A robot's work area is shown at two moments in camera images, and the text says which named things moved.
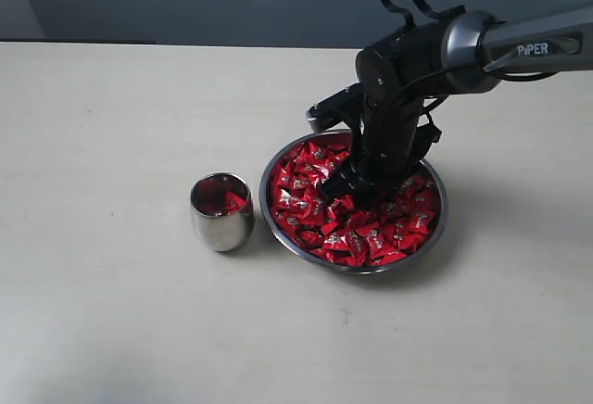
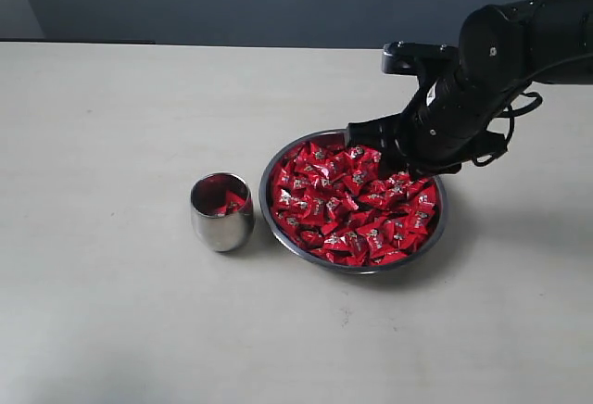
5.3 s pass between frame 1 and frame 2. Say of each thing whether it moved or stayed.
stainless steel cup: stayed
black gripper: moved
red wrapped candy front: stayed
